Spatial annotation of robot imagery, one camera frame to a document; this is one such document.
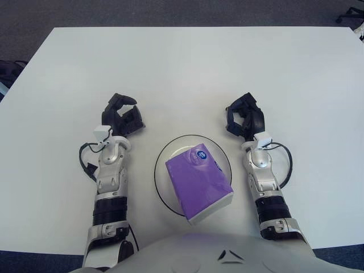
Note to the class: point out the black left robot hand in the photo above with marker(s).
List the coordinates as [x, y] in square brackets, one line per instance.
[119, 119]

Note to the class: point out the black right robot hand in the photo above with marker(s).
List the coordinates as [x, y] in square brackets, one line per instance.
[257, 120]

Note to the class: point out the purple tissue paper pack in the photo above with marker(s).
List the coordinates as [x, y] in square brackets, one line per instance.
[196, 182]

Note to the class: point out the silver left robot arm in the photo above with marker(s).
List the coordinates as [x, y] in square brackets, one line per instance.
[109, 176]

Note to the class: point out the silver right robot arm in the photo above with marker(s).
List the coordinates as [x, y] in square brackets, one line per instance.
[261, 182]

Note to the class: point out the white plate with black rim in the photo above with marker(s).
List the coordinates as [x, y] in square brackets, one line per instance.
[170, 150]

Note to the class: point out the pale blue flat object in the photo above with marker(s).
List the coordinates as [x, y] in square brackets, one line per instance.
[2, 89]

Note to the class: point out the black bag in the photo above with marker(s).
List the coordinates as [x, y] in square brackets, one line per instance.
[8, 68]

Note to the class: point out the black office chair base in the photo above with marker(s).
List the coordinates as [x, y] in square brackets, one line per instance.
[348, 12]

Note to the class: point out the grey robot torso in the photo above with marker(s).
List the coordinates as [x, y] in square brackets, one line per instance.
[199, 256]

